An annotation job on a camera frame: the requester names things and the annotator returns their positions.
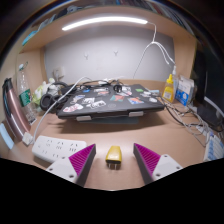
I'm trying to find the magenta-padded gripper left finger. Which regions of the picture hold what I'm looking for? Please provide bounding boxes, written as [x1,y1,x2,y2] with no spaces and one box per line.
[45,143,97,188]

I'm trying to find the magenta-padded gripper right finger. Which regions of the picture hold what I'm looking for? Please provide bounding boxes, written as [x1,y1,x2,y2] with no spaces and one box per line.
[132,142,184,186]

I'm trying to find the yellow charger block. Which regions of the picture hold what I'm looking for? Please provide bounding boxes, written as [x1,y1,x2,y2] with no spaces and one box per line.
[105,145,123,170]

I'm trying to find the white power strip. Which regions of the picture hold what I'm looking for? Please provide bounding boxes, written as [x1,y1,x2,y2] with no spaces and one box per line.
[31,134,88,164]

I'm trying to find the small white packet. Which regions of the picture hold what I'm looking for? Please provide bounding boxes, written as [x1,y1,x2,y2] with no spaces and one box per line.
[21,131,35,147]

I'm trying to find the white keyboard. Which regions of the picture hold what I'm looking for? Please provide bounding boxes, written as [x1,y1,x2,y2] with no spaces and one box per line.
[203,131,224,163]

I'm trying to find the light blue flat pad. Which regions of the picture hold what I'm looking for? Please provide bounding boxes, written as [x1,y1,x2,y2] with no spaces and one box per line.
[0,122,15,150]

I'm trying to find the grey laptop stand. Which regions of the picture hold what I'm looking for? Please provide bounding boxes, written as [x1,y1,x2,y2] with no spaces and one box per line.
[74,111,146,126]

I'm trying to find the black headphones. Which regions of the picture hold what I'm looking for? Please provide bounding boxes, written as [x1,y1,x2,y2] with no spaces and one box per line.
[39,81,73,112]

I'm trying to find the pink metal thermos jug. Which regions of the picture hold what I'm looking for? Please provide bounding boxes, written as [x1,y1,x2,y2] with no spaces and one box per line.
[1,77,33,141]

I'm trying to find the yellow glue bottle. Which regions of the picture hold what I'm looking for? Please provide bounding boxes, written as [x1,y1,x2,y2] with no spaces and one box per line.
[162,73,175,104]

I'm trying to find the black laptop with stickers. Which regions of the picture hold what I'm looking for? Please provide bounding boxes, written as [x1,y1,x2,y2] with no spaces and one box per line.
[56,83,166,120]

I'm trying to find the blue and white box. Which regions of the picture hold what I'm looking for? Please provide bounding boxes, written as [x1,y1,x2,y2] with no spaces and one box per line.
[174,75,195,107]

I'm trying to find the clear plastic water bottle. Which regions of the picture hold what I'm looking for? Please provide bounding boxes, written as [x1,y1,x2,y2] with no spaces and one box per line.
[16,61,38,124]

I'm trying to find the white and green plush toy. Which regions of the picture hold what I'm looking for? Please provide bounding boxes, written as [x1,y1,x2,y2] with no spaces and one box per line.
[33,78,59,104]

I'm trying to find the black monitor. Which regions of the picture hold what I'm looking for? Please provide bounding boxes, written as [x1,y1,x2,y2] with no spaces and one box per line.
[193,49,224,129]

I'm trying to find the wooden shelf with books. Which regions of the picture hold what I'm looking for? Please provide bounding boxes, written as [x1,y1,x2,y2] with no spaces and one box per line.
[14,0,201,54]

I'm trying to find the white LED light bar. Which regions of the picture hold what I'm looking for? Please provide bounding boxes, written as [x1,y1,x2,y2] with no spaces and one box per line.
[61,15,149,32]

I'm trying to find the black desk cable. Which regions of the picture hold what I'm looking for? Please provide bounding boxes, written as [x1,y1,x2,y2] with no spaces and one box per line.
[159,96,214,148]

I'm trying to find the white power strip cable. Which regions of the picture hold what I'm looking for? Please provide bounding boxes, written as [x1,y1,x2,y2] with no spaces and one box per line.
[31,75,93,143]

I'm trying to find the white wall socket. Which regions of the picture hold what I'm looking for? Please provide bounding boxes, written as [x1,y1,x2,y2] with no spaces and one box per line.
[53,66,66,80]

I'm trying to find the white hanging lamp cable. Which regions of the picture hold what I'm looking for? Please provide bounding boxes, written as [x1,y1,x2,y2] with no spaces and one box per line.
[132,21,176,80]

